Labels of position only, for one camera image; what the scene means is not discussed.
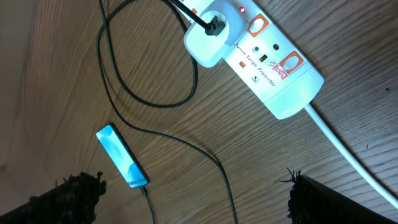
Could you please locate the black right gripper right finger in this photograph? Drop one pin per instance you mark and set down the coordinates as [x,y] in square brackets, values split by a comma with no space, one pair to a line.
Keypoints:
[314,203]

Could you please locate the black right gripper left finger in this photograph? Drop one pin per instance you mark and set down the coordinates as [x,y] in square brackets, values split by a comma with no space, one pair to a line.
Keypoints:
[72,202]

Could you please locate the blue Galaxy smartphone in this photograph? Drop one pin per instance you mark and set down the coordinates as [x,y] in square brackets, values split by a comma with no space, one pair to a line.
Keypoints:
[122,157]

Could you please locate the white charger plug adapter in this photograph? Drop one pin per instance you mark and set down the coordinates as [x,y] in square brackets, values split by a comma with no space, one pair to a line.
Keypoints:
[208,50]

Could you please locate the white power strip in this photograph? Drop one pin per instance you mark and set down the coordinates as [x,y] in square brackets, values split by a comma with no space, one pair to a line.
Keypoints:
[267,61]

